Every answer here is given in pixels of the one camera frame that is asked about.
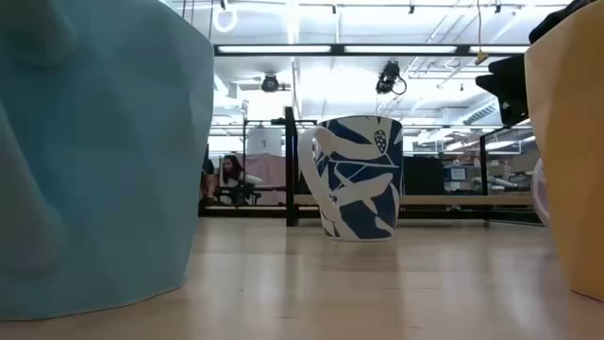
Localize yellow mug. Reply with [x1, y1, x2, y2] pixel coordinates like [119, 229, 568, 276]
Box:
[523, 0, 604, 303]

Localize blue white leaf-pattern mug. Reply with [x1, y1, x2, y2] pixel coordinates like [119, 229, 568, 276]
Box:
[296, 115, 405, 243]

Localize black monitor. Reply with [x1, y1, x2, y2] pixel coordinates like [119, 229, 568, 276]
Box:
[403, 155, 445, 196]

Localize black overhead light bar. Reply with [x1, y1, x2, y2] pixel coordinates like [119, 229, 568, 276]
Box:
[212, 42, 530, 58]

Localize round black ceiling device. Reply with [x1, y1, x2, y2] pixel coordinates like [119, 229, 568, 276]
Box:
[260, 73, 280, 94]

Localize pink partition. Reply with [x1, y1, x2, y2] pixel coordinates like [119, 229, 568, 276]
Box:
[235, 153, 288, 205]

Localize person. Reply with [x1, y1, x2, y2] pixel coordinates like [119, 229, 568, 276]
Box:
[219, 154, 265, 207]

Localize yellow hanging cable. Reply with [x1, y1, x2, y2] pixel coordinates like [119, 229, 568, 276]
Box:
[474, 0, 490, 66]

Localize black ceiling camera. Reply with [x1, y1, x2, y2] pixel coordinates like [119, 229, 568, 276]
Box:
[375, 59, 408, 95]

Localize black frame wooden shelf rack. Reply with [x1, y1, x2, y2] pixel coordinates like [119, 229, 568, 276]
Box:
[284, 106, 544, 229]

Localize black aluminium table frame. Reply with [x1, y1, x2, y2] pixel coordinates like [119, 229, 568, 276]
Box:
[197, 205, 544, 226]

